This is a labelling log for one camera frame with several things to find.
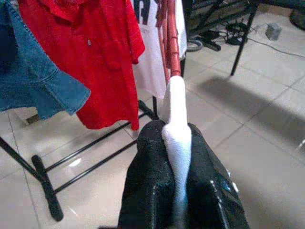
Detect black coiled floor cable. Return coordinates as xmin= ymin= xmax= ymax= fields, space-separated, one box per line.
xmin=224 ymin=21 xmax=250 ymax=46

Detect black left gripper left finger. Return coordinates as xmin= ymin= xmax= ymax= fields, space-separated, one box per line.
xmin=118 ymin=120 xmax=178 ymax=229

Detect metal clothes rack black frame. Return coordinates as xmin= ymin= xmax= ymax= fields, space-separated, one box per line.
xmin=0 ymin=99 xmax=163 ymax=221

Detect blue denim shirt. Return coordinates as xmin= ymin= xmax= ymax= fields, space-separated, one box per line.
xmin=0 ymin=0 xmax=92 ymax=120

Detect plain white shirt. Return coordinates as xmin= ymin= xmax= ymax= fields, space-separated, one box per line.
xmin=159 ymin=75 xmax=193 ymax=203

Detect red polo shirt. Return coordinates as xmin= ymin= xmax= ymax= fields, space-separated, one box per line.
xmin=18 ymin=0 xmax=146 ymax=131

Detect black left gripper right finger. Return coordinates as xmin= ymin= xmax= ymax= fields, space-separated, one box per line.
xmin=183 ymin=124 xmax=250 ymax=229

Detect white T-shirt dark lettering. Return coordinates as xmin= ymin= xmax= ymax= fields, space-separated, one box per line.
xmin=130 ymin=0 xmax=188 ymax=100

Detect black power strip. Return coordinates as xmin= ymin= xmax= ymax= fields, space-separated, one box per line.
xmin=188 ymin=38 xmax=222 ymax=52

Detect grey power adapter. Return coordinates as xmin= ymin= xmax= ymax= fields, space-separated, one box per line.
xmin=265 ymin=22 xmax=282 ymax=41

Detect white table black legs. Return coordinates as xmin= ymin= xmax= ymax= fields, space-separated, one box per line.
xmin=183 ymin=0 xmax=305 ymax=76

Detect red plastic hanger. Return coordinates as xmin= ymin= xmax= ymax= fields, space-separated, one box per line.
xmin=156 ymin=0 xmax=183 ymax=79

